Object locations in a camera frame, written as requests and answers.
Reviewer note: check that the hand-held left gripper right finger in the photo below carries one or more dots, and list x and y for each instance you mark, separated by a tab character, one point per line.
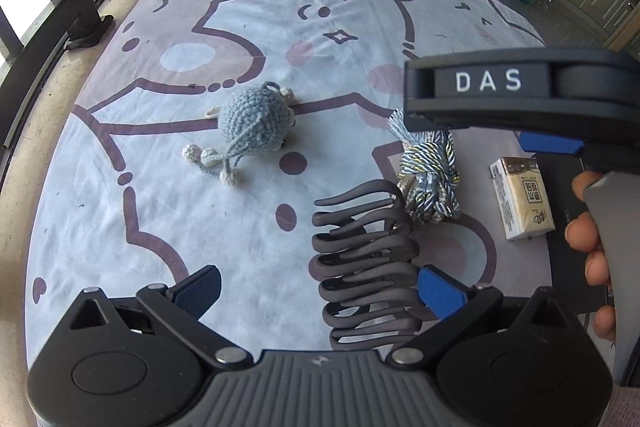
440	292

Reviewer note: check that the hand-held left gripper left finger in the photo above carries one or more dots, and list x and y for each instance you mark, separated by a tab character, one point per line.
200	289

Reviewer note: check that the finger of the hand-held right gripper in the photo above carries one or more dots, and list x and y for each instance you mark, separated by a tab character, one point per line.
550	143

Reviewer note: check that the yellow tissue pack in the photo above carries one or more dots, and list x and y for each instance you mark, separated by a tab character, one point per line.
522	202

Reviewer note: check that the black wavy hair clip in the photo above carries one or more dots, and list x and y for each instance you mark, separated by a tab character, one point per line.
365	257

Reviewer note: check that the black cardboard box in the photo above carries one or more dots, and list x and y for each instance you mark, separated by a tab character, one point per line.
565	267

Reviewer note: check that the grey-blue crochet mouse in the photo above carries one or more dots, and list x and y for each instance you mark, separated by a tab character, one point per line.
255	117

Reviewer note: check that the person's right hand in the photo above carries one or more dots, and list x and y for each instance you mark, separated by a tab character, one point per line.
582	232

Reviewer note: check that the printed bear blanket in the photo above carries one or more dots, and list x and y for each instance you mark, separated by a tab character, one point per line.
150	157

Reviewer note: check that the black window railing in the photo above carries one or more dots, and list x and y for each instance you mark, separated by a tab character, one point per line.
65	7

